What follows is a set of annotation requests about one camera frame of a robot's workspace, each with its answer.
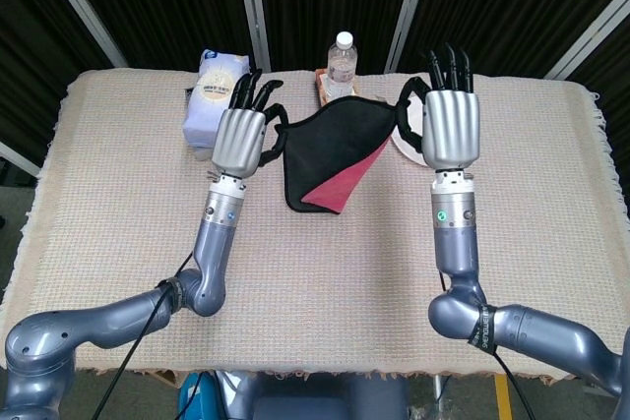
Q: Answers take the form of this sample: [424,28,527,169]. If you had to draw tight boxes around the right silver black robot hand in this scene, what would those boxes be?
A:
[396,41,481,170]

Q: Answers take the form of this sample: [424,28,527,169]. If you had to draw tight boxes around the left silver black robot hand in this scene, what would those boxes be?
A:
[210,70,289,179]

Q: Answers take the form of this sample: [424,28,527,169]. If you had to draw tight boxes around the pink and black towel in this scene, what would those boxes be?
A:
[275,96,403,216]

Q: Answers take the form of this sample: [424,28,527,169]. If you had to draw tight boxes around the white paper plate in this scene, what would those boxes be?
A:
[390,93,430,168]

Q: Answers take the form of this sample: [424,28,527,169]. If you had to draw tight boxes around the lavender paper tissue pack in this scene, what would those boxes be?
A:
[181,48,251,150]

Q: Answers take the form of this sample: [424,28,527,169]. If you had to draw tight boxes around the orange and blue tissue box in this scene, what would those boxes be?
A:
[314,68,363,109]

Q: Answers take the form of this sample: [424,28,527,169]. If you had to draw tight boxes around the clear plastic water bottle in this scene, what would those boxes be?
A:
[326,30,358,107]

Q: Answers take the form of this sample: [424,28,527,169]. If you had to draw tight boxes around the beige woven tablecloth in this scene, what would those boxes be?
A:
[0,68,621,385]

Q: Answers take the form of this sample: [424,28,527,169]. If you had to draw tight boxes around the blue plastic object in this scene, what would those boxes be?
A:
[176,371,218,420]

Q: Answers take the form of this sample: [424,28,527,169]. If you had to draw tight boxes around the grey blue robot torso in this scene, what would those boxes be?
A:
[211,370,412,420]

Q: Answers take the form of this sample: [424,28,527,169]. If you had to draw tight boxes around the grey metal partition post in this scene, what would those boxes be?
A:
[543,0,630,81]
[384,0,437,73]
[31,0,128,69]
[233,0,272,73]
[0,140,41,179]

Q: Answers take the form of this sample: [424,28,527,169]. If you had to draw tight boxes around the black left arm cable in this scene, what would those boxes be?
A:
[100,250,196,420]

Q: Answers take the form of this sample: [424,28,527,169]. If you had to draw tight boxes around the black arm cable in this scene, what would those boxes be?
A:
[100,250,196,420]
[437,270,536,420]

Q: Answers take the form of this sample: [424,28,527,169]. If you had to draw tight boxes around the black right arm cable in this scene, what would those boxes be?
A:
[437,270,536,420]

